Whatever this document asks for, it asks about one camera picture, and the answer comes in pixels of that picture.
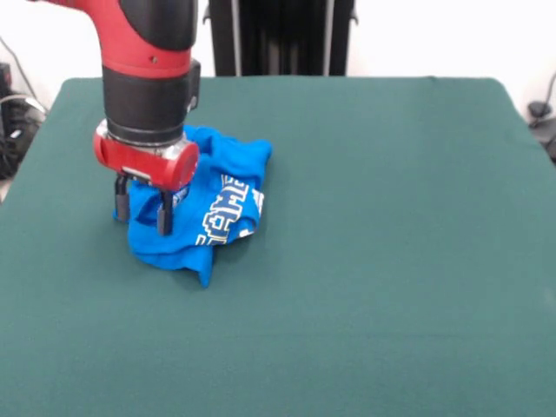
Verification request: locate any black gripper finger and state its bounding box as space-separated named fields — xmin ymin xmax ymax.
xmin=156 ymin=189 xmax=175 ymax=237
xmin=113 ymin=172 xmax=131 ymax=223

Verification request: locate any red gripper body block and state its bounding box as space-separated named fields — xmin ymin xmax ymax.
xmin=92 ymin=119 xmax=202 ymax=191

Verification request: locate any blue printed t-shirt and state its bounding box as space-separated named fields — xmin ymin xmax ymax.
xmin=112 ymin=124 xmax=274 ymax=289

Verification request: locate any dark stand base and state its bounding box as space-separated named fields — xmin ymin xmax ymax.
xmin=527 ymin=100 xmax=556 ymax=164
xmin=0 ymin=63 xmax=47 ymax=180

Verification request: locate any dark green table cloth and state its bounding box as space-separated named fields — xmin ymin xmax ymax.
xmin=0 ymin=76 xmax=556 ymax=417

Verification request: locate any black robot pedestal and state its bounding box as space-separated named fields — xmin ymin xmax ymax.
xmin=197 ymin=0 xmax=360 ymax=78

